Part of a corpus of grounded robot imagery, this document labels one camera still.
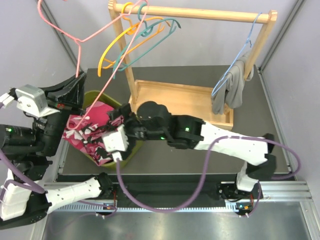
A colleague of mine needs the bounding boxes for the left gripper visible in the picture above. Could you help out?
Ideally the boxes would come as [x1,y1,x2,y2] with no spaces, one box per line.
[34,71,90,156]

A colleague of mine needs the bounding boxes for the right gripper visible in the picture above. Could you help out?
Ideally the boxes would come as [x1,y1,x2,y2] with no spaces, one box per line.
[106,105,168,161]

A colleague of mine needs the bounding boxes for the pink camouflage trousers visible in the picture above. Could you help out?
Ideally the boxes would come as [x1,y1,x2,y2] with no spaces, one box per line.
[62,101,114,166]

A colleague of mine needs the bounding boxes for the yellow orange hanger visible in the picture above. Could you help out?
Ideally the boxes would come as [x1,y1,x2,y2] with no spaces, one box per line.
[97,2,173,78]

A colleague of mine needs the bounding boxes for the pink hanger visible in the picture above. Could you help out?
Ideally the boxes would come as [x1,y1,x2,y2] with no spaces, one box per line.
[37,0,150,131]

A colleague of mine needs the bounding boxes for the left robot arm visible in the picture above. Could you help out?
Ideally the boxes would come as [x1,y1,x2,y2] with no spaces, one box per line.
[0,71,114,230]

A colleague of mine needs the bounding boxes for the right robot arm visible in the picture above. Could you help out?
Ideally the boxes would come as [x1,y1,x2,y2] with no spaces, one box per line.
[102,101,277,198]

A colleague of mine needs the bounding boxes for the grey trousers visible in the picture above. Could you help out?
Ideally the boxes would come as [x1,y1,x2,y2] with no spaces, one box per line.
[211,51,250,115]

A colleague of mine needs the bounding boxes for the blue hanger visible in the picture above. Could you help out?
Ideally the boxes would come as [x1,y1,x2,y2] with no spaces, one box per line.
[211,12,262,97]

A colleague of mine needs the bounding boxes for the olive green plastic basket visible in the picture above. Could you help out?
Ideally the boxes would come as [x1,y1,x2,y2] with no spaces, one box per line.
[79,90,145,171]

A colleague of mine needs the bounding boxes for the wooden clothes rack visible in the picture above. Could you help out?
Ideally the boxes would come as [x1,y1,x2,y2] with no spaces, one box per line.
[108,0,278,130]

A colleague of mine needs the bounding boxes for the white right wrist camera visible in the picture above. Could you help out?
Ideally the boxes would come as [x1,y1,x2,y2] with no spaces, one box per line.
[101,124,129,163]

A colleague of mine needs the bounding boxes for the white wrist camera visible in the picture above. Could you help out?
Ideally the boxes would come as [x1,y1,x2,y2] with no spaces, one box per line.
[0,84,60,118]
[101,124,129,163]

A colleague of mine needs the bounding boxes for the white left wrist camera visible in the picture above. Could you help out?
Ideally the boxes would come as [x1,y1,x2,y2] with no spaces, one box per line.
[0,84,60,118]

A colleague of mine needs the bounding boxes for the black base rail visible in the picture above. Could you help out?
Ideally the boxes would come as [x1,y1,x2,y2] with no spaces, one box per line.
[84,181,263,208]

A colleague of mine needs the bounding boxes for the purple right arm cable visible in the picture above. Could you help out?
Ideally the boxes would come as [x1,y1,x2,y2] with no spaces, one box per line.
[116,136,302,214]

